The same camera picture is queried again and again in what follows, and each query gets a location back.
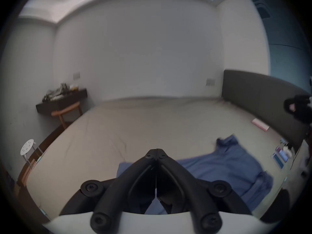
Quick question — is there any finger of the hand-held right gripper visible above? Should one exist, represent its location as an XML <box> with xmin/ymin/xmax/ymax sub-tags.
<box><xmin>284</xmin><ymin>94</ymin><xmax>312</xmax><ymax>124</ymax></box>

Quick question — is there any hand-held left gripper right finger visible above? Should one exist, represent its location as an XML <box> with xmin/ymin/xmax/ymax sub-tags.
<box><xmin>156</xmin><ymin>149</ymin><xmax>252</xmax><ymax>233</ymax></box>

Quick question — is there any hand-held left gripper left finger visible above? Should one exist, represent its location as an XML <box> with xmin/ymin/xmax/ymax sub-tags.
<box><xmin>60</xmin><ymin>149</ymin><xmax>158</xmax><ymax>234</ymax></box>

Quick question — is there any dark blue shirt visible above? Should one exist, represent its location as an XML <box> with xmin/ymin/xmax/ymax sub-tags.
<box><xmin>117</xmin><ymin>135</ymin><xmax>273</xmax><ymax>215</ymax></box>

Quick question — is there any pink flat box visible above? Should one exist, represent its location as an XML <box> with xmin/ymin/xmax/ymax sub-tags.
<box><xmin>252</xmin><ymin>118</ymin><xmax>270</xmax><ymax>132</ymax></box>

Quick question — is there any small white object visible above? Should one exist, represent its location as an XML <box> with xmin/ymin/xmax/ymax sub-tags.
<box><xmin>283</xmin><ymin>143</ymin><xmax>294</xmax><ymax>159</ymax></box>

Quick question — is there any dark grey padded headboard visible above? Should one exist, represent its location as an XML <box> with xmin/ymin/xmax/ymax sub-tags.
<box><xmin>221</xmin><ymin>69</ymin><xmax>311</xmax><ymax>150</ymax></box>

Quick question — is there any bed with beige sheet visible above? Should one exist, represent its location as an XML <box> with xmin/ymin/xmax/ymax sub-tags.
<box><xmin>26</xmin><ymin>97</ymin><xmax>310</xmax><ymax>223</ymax></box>

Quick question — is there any wooden chair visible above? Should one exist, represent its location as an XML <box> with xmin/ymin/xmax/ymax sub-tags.
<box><xmin>51</xmin><ymin>101</ymin><xmax>83</xmax><ymax>130</ymax></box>

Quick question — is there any white round stool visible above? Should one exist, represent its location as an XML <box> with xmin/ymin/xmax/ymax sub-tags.
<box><xmin>20</xmin><ymin>139</ymin><xmax>43</xmax><ymax>168</ymax></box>

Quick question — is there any dark wall-mounted desk with clutter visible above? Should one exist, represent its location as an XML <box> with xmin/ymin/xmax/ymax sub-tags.
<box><xmin>36</xmin><ymin>83</ymin><xmax>88</xmax><ymax>114</ymax></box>

